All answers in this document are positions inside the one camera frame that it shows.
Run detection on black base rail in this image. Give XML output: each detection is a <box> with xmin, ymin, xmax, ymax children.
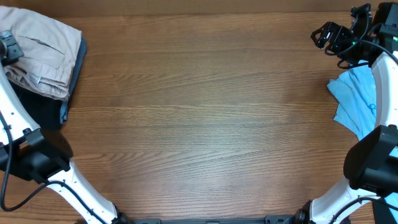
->
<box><xmin>131</xmin><ymin>215</ymin><xmax>294</xmax><ymax>224</ymax></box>

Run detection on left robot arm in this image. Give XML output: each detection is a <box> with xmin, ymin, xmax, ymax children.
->
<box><xmin>1</xmin><ymin>71</ymin><xmax>131</xmax><ymax>223</ymax></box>

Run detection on black folded garment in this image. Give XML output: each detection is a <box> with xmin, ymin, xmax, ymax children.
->
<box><xmin>9</xmin><ymin>81</ymin><xmax>62</xmax><ymax>130</ymax></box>

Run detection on beige khaki shorts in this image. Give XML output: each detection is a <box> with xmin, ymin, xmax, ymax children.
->
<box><xmin>1</xmin><ymin>6</ymin><xmax>82</xmax><ymax>101</ymax></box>

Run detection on dark garment bottom right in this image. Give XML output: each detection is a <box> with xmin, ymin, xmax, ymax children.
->
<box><xmin>373</xmin><ymin>202</ymin><xmax>397</xmax><ymax>224</ymax></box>

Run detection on blue folded denim garment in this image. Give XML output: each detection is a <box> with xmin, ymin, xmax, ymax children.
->
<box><xmin>60</xmin><ymin>37</ymin><xmax>87</xmax><ymax>124</ymax></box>

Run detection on light blue t-shirt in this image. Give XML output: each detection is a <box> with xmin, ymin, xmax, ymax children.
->
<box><xmin>326</xmin><ymin>60</ymin><xmax>398</xmax><ymax>222</ymax></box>

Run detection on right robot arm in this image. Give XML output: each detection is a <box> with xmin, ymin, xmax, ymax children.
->
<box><xmin>287</xmin><ymin>2</ymin><xmax>397</xmax><ymax>223</ymax></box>

